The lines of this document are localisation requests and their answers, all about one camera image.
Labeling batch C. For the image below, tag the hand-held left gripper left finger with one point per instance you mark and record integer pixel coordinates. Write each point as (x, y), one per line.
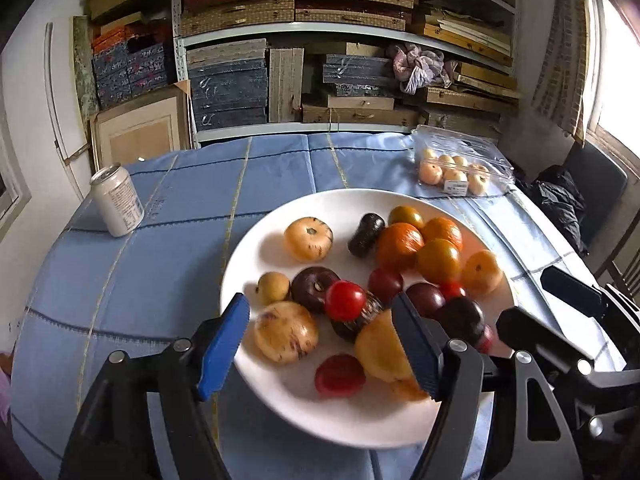
(220, 345)

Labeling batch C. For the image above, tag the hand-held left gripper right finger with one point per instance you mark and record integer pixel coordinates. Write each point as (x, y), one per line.
(415, 345)

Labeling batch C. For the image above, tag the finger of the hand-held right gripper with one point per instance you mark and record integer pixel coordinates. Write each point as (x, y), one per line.
(570, 290)
(530, 332)

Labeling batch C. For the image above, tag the red cherry tomato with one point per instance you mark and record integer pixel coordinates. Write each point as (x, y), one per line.
(485, 340)
(345, 301)
(340, 375)
(452, 290)

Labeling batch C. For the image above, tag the small yellow loquat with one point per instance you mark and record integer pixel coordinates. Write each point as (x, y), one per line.
(272, 287)

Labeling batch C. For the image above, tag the yellow-orange mandarin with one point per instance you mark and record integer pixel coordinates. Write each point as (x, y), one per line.
(439, 261)
(406, 215)

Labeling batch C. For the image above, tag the deep orange mandarin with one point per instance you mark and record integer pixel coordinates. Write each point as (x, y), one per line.
(444, 231)
(400, 246)

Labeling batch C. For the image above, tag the white ceramic bowl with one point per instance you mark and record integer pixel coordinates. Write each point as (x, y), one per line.
(340, 210)

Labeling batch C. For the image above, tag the brown wooden chair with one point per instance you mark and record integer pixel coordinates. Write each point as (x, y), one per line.
(617, 260)

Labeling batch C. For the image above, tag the black jacket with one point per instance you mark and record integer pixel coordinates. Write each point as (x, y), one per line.
(557, 200)

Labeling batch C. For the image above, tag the blue checked tablecloth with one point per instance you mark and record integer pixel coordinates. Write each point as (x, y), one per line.
(150, 285)

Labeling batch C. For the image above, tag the dark grey chair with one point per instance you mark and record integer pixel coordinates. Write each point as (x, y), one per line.
(600, 180)

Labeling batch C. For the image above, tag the pack of pale peaches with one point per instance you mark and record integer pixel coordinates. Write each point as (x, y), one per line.
(430, 172)

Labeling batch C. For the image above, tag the clear plastic clamshell box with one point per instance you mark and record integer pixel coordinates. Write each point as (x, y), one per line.
(470, 147)

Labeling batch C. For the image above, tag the white beverage can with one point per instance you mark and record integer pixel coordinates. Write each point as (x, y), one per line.
(117, 200)

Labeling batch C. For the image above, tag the cardboard box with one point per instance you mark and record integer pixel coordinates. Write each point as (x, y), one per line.
(142, 127)

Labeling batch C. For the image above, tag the flat tan woven box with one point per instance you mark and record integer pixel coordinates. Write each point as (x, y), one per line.
(360, 117)
(360, 101)

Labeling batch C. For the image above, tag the curtained bright window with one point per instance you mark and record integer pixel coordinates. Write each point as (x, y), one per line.
(617, 60)

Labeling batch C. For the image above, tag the patterned beige curtain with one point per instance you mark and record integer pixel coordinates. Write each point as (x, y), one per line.
(560, 50)

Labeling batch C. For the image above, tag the white framed window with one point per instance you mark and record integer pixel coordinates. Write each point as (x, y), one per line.
(15, 205)

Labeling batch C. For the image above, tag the stack of blue grey boxes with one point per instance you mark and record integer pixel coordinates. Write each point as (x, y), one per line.
(227, 87)

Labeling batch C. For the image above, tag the upright grey woven box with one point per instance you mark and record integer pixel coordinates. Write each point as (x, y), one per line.
(286, 85)

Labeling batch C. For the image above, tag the stack of yellow wooden boxes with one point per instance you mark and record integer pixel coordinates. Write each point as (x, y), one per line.
(475, 35)

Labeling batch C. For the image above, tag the pink plastic bag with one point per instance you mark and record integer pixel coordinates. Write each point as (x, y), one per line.
(417, 62)

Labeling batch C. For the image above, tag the stack of dark flat boxes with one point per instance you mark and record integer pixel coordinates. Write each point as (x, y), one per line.
(357, 72)

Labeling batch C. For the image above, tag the white metal shelf rack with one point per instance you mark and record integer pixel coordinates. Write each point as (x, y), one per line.
(179, 60)

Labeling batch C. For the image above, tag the stack of blue flecked boxes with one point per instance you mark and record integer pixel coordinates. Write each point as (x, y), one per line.
(132, 67)

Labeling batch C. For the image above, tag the mottled green board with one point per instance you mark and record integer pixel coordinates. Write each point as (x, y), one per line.
(82, 70)

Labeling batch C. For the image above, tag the orange patterned box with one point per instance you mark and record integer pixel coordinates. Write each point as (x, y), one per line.
(107, 37)

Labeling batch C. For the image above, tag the stack of tan woven boxes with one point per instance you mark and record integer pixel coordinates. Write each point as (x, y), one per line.
(240, 15)

